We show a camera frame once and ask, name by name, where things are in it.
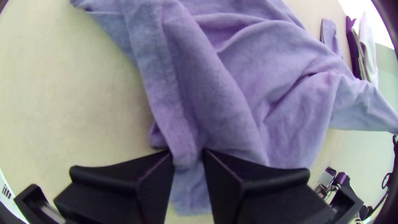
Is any pile of folded clothes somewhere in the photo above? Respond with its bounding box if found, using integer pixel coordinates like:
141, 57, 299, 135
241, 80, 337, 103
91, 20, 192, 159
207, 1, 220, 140
320, 12, 381, 89

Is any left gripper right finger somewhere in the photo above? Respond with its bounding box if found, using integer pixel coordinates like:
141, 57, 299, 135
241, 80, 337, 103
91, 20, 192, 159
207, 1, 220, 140
201, 148, 337, 224

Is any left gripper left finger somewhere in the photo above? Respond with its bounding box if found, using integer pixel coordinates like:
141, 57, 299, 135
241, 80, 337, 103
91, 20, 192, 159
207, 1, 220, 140
53, 150, 175, 224

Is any blue t-shirt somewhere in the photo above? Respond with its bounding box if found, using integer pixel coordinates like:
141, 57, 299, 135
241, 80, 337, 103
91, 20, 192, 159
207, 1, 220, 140
70, 0, 398, 217

